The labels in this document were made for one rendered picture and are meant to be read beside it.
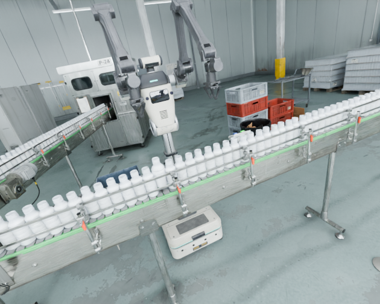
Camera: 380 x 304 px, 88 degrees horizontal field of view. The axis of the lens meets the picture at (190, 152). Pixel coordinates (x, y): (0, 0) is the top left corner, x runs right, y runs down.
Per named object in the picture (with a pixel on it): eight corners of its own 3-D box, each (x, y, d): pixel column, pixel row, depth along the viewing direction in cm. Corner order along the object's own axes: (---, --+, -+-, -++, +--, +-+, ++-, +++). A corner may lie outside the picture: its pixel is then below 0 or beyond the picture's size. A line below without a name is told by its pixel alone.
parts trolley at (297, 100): (281, 116, 498) (281, 75, 459) (266, 113, 546) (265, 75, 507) (312, 106, 528) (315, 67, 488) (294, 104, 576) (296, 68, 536)
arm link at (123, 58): (112, 11, 109) (91, 14, 106) (110, 0, 104) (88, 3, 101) (139, 72, 100) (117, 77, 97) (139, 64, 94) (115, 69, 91)
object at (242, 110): (242, 117, 320) (241, 104, 311) (226, 114, 354) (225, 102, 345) (268, 108, 343) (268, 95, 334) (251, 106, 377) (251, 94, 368)
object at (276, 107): (270, 119, 358) (270, 107, 350) (254, 115, 394) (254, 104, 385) (294, 110, 378) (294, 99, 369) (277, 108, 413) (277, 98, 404)
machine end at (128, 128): (112, 136, 613) (88, 67, 532) (153, 128, 612) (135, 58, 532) (93, 157, 467) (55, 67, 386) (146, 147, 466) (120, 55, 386)
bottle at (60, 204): (67, 221, 98) (52, 195, 91) (79, 218, 99) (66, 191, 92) (63, 230, 93) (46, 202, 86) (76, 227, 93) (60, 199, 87)
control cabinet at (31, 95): (50, 141, 692) (22, 85, 615) (64, 139, 692) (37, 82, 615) (35, 150, 617) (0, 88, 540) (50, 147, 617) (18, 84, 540)
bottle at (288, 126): (287, 141, 137) (288, 118, 130) (295, 143, 132) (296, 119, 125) (281, 143, 135) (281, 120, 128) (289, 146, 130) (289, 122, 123)
